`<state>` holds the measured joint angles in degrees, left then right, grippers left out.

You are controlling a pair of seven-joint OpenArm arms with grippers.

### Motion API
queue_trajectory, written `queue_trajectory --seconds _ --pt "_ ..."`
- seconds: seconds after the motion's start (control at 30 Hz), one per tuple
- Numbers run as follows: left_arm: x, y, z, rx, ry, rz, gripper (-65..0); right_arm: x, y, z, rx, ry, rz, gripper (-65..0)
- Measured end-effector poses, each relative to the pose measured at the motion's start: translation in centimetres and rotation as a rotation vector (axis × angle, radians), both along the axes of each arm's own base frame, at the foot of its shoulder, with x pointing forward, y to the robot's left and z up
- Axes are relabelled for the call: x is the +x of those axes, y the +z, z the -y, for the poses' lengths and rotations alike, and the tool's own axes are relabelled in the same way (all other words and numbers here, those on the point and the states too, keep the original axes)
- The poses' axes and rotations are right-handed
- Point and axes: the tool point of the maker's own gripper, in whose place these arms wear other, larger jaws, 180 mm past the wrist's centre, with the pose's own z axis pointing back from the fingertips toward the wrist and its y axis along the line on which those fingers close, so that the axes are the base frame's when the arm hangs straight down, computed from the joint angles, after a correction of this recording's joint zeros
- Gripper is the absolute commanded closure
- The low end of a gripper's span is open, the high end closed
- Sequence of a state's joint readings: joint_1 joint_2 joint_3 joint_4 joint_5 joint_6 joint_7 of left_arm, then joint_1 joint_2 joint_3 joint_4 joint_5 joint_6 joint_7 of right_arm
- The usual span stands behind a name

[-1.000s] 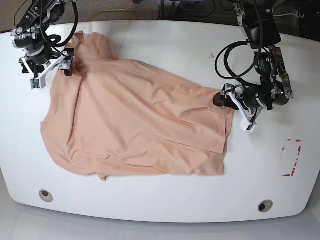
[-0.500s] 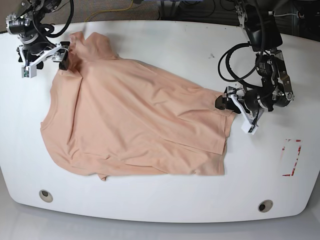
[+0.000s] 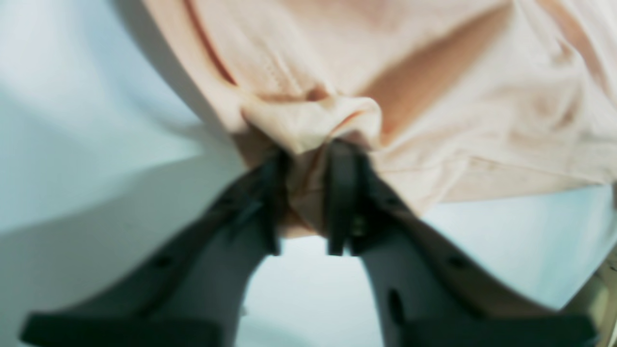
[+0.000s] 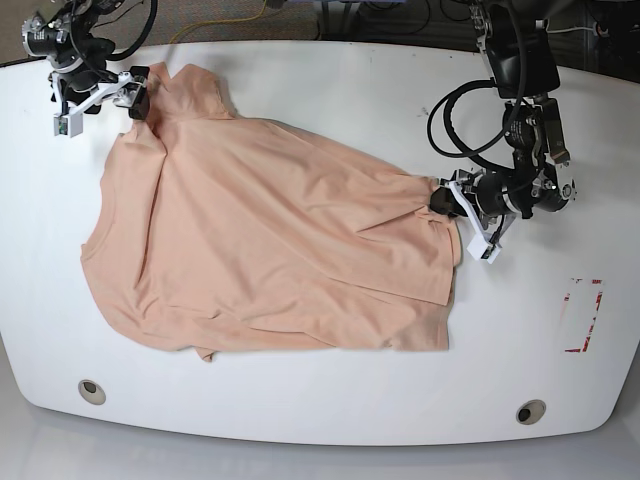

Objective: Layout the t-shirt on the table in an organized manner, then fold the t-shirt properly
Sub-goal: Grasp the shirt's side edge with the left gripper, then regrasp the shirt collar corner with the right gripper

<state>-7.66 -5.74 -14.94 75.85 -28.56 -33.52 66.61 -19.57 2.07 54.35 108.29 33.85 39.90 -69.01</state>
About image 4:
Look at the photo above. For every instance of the wrist camera, image-left gripper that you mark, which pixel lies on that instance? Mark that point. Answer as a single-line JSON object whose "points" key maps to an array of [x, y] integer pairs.
{"points": [[69, 125]]}

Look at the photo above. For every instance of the red tape rectangle marker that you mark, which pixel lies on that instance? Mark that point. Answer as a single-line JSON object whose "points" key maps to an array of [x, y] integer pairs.
{"points": [[579, 313]]}

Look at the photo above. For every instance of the right table grommet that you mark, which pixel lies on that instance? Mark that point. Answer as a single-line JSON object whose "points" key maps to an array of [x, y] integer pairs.
{"points": [[531, 412]]}

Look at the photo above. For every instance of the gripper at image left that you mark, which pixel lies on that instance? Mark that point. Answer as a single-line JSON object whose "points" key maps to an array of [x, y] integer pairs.
{"points": [[82, 92]]}

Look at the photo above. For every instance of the left table grommet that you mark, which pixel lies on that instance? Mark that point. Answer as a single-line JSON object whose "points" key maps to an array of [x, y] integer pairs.
{"points": [[92, 392]]}

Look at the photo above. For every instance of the wrist camera, image-right gripper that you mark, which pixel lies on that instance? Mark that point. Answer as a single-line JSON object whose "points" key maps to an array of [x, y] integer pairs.
{"points": [[482, 249]]}

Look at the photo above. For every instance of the table grommet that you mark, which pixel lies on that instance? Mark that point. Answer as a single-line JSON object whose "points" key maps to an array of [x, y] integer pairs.
{"points": [[92, 392], [531, 412]]}

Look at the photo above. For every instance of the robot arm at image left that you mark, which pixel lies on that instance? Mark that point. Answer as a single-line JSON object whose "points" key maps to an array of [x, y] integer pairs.
{"points": [[61, 32]]}

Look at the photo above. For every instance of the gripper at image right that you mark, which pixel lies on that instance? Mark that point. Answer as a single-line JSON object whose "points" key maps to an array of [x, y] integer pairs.
{"points": [[484, 199]]}

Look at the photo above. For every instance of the peach t-shirt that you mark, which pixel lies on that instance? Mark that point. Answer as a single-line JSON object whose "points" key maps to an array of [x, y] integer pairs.
{"points": [[221, 233]]}

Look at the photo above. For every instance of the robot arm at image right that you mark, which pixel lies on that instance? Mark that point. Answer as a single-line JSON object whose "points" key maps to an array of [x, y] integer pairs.
{"points": [[527, 165]]}

